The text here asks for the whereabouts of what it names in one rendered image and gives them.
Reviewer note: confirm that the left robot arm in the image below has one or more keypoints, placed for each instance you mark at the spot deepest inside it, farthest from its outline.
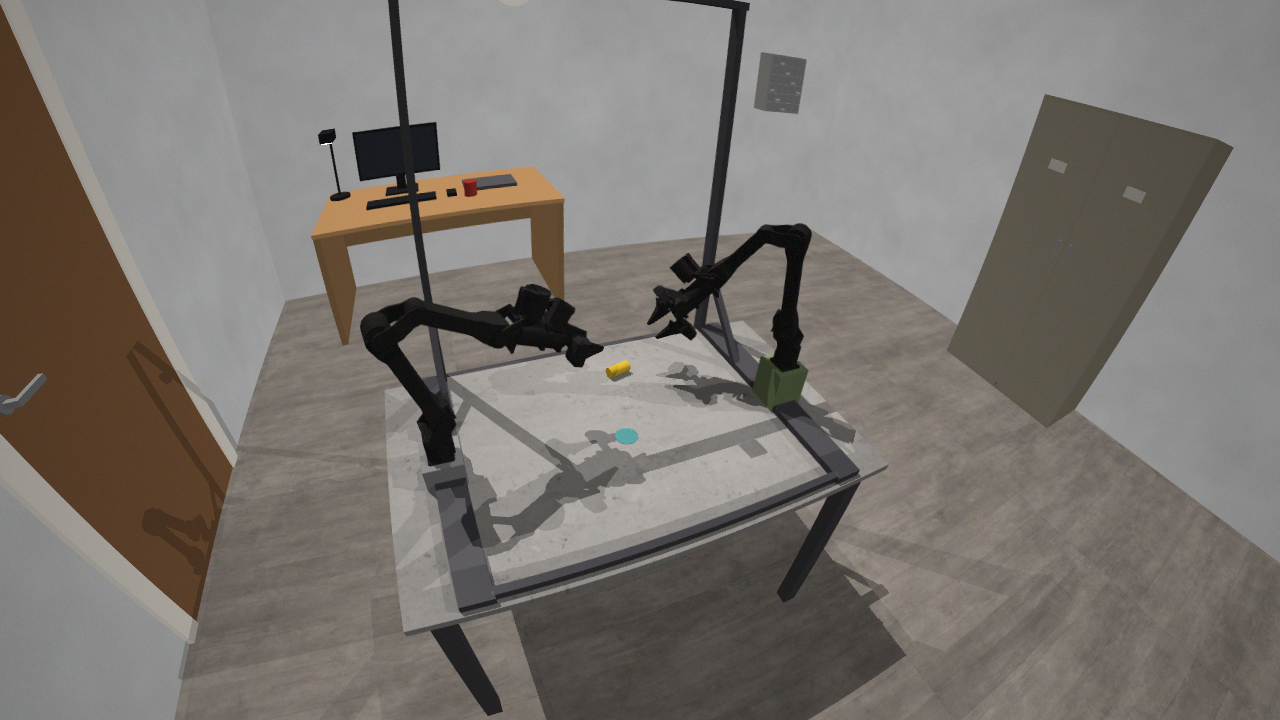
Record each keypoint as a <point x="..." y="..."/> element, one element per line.
<point x="711" y="277"/>

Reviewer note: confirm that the yellow tall cylinder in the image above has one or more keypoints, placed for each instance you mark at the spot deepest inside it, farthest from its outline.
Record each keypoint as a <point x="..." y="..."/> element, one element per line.
<point x="618" y="369"/>

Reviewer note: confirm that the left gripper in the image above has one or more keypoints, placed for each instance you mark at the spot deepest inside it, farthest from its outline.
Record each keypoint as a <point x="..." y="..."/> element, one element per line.
<point x="681" y="326"/>

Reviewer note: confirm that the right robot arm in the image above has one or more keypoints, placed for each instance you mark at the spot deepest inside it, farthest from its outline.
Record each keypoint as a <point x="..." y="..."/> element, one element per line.
<point x="488" y="327"/>

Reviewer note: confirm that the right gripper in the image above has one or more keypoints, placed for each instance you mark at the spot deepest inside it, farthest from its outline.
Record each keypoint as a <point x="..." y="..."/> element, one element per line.
<point x="579" y="347"/>

